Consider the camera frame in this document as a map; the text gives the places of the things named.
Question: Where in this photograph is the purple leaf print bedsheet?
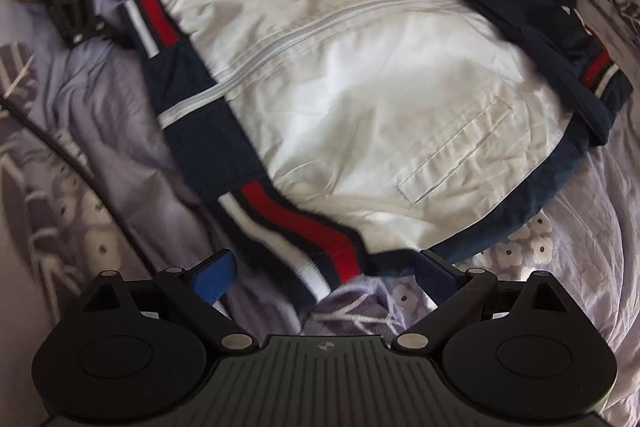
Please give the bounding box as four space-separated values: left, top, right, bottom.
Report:
0 0 640 427

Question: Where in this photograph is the black cable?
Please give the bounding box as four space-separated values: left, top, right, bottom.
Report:
0 94 157 269

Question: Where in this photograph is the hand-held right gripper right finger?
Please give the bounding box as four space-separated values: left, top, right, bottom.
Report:
391 249 572 351

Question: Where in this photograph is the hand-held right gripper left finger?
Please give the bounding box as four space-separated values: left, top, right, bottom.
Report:
80 249 259 351

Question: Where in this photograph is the white and navy zip jacket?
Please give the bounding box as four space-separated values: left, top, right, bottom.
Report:
119 0 632 304

